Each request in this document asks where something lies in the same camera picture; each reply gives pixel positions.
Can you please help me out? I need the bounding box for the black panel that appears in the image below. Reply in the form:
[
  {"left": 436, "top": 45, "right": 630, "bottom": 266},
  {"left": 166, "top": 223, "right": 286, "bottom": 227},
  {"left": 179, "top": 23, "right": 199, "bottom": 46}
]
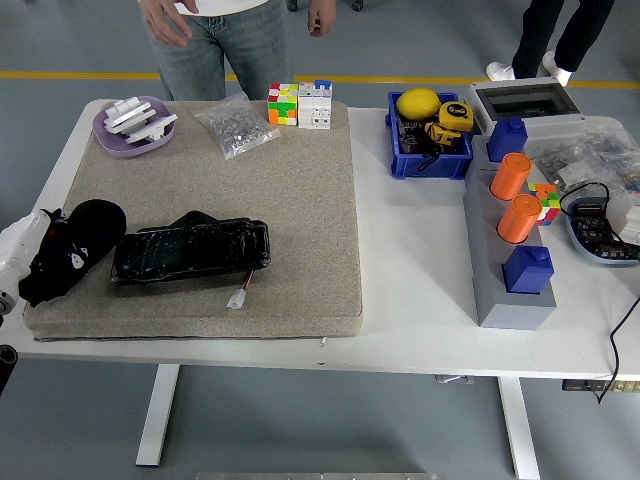
[{"left": 110, "top": 210, "right": 273, "bottom": 287}]

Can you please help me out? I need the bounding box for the person's left hand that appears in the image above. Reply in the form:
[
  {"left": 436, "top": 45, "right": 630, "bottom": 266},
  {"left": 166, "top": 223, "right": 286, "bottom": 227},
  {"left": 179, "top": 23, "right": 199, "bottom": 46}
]
[{"left": 306, "top": 0, "right": 336, "bottom": 38}]

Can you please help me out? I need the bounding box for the clear bag of small parts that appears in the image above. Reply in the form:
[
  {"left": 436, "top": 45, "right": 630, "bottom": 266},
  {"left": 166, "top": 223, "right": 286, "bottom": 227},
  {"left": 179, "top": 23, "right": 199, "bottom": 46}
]
[
  {"left": 579, "top": 117, "right": 640, "bottom": 199},
  {"left": 524, "top": 139, "right": 604, "bottom": 195}
]

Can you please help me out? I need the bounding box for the yellow lemon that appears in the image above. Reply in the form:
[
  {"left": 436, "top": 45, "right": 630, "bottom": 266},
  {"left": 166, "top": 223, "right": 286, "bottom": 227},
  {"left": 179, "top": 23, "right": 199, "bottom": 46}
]
[{"left": 396, "top": 87, "right": 443, "bottom": 122}]

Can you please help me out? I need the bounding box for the white table leg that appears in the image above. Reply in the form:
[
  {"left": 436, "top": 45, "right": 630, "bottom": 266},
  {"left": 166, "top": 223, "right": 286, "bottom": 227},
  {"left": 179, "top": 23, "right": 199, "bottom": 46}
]
[
  {"left": 135, "top": 364, "right": 182, "bottom": 468},
  {"left": 497, "top": 376, "right": 543, "bottom": 480}
]

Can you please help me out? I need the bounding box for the grey-brown mat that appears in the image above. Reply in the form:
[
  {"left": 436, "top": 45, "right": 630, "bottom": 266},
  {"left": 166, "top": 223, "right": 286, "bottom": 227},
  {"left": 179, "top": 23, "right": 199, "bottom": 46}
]
[{"left": 22, "top": 99, "right": 364, "bottom": 343}]

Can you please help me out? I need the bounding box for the stacked white plastic part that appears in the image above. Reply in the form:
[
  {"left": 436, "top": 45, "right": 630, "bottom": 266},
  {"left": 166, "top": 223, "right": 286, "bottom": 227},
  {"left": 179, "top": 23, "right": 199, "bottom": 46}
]
[{"left": 102, "top": 97, "right": 157, "bottom": 135}]

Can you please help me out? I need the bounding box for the yellow round tape measure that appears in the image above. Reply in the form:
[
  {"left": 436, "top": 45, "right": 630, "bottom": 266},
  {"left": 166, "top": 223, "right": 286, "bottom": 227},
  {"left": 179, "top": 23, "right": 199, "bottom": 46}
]
[{"left": 438, "top": 100, "right": 474, "bottom": 134}]

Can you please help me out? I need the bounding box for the blue plastic bin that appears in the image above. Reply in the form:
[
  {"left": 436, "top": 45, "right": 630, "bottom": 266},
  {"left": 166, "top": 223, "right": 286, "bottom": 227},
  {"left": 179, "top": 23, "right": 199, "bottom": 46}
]
[{"left": 384, "top": 90, "right": 476, "bottom": 182}]

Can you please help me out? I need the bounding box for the red wire with white connector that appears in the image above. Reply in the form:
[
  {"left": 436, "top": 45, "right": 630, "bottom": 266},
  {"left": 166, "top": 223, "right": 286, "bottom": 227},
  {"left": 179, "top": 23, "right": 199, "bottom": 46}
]
[{"left": 226, "top": 267, "right": 259, "bottom": 309}]

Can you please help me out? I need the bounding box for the long white plastic part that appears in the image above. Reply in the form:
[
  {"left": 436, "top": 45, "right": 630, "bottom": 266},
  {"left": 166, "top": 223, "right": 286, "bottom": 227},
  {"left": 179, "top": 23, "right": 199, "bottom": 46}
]
[{"left": 124, "top": 113, "right": 179, "bottom": 147}]

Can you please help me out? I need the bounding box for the thin black cable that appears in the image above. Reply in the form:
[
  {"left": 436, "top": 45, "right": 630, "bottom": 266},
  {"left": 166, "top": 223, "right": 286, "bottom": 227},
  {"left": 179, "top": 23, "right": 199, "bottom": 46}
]
[
  {"left": 596, "top": 294, "right": 640, "bottom": 407},
  {"left": 558, "top": 181, "right": 613, "bottom": 217}
]

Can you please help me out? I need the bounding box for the purple tray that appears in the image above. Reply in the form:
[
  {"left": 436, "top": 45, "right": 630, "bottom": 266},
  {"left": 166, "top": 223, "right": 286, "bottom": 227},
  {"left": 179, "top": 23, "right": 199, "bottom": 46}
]
[{"left": 92, "top": 95, "right": 177, "bottom": 159}]

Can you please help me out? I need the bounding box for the orange plastic cylinder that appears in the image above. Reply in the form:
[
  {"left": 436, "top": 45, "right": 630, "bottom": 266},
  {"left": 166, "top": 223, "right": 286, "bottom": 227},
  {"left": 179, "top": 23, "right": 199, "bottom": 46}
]
[
  {"left": 489, "top": 152, "right": 533, "bottom": 202},
  {"left": 496, "top": 193, "right": 543, "bottom": 245}
]

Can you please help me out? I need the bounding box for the blue-grey tray of circuit boards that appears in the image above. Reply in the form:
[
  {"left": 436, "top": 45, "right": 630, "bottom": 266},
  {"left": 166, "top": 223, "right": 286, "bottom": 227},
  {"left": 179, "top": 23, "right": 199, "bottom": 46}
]
[{"left": 563, "top": 196, "right": 640, "bottom": 269}]

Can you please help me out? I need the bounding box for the yellow and black tool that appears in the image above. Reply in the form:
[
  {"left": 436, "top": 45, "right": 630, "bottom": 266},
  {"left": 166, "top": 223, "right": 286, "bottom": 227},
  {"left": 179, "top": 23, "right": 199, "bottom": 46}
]
[{"left": 423, "top": 121, "right": 462, "bottom": 149}]

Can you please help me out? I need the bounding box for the grey block holder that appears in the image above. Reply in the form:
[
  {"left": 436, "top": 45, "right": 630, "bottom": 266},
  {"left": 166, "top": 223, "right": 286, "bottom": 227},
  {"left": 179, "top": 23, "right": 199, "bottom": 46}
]
[{"left": 462, "top": 134, "right": 558, "bottom": 331}]

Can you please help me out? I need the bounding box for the large colourful puzzle cube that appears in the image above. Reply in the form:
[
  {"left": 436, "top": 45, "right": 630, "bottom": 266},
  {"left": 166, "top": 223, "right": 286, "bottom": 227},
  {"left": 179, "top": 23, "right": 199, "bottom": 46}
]
[{"left": 267, "top": 82, "right": 300, "bottom": 127}]

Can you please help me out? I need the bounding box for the small colourful puzzle cube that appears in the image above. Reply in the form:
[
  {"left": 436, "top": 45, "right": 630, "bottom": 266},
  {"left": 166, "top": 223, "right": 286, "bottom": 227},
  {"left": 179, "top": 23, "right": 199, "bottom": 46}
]
[{"left": 527, "top": 182, "right": 559, "bottom": 228}]

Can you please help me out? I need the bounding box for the person in black trousers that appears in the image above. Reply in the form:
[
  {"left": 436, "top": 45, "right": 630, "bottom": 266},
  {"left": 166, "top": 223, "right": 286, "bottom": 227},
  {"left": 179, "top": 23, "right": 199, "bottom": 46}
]
[{"left": 486, "top": 0, "right": 618, "bottom": 88}]

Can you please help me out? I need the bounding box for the white and blue block cube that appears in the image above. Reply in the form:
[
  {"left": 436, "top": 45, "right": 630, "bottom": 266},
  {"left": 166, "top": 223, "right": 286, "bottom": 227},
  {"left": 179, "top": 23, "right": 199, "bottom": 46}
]
[{"left": 297, "top": 78, "right": 334, "bottom": 132}]

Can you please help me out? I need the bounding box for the clear bag of metal screws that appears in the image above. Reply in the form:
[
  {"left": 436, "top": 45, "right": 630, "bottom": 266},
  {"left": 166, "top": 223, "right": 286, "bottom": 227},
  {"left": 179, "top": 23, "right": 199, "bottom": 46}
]
[{"left": 192, "top": 91, "right": 282, "bottom": 162}]

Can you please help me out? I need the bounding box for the grey electrical enclosure box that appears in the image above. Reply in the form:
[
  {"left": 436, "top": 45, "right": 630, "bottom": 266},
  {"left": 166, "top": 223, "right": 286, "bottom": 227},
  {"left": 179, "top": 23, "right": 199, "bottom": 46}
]
[{"left": 463, "top": 78, "right": 586, "bottom": 152}]

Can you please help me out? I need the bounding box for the translucent white plastic part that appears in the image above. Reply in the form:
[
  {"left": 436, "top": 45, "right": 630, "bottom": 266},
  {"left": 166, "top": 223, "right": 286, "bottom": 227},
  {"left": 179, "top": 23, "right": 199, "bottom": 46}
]
[{"left": 605, "top": 191, "right": 640, "bottom": 247}]

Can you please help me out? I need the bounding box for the person's right hand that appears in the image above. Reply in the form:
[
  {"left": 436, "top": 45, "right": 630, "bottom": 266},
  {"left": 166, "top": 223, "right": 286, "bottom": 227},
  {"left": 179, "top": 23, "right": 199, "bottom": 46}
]
[{"left": 141, "top": 0, "right": 201, "bottom": 49}]

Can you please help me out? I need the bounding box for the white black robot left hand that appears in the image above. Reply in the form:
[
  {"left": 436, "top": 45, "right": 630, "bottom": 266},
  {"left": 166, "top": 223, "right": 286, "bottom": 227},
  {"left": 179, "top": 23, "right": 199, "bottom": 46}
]
[{"left": 0, "top": 208, "right": 89, "bottom": 292}]

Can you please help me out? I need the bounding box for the black rag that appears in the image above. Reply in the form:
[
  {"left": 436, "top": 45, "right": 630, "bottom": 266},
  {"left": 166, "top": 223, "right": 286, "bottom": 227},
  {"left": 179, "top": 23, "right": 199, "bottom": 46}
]
[{"left": 18, "top": 198, "right": 128, "bottom": 308}]

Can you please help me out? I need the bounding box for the blue plastic block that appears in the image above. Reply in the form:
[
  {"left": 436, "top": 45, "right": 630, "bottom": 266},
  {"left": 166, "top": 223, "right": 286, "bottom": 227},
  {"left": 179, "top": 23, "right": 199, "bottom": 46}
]
[
  {"left": 502, "top": 244, "right": 556, "bottom": 296},
  {"left": 487, "top": 117, "right": 529, "bottom": 164}
]

